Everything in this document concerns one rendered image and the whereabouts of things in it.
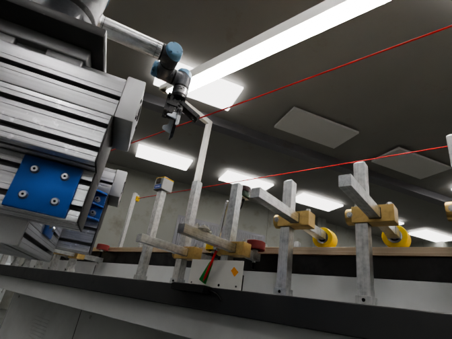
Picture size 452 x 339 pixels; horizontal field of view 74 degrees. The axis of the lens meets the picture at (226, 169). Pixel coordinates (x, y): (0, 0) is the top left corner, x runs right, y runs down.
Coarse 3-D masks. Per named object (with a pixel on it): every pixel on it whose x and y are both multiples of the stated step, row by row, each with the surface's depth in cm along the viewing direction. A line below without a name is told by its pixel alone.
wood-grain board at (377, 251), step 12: (168, 252) 167; (204, 252) 150; (264, 252) 128; (276, 252) 125; (300, 252) 118; (312, 252) 115; (324, 252) 112; (336, 252) 110; (348, 252) 107; (384, 252) 100; (396, 252) 98; (408, 252) 96; (420, 252) 94; (432, 252) 92; (444, 252) 90
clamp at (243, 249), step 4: (236, 244) 112; (240, 244) 111; (244, 244) 111; (248, 244) 113; (236, 248) 112; (240, 248) 111; (244, 248) 110; (248, 248) 112; (220, 252) 116; (224, 252) 114; (228, 252) 113; (232, 252) 112; (236, 252) 111; (240, 252) 110; (244, 252) 110; (248, 252) 112; (232, 256) 115; (236, 256) 114; (240, 256) 112; (244, 256) 111; (248, 256) 112
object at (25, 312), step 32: (128, 256) 189; (160, 256) 171; (320, 256) 114; (352, 256) 107; (384, 256) 101; (256, 288) 125; (320, 288) 109; (352, 288) 102; (384, 288) 97; (416, 288) 91; (448, 288) 87; (32, 320) 233; (64, 320) 205; (96, 320) 183
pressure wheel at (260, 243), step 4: (248, 240) 123; (252, 240) 122; (256, 240) 122; (252, 244) 121; (256, 244) 121; (260, 244) 121; (264, 244) 123; (252, 248) 122; (256, 248) 121; (260, 248) 121; (264, 248) 123; (252, 264) 121; (252, 268) 120
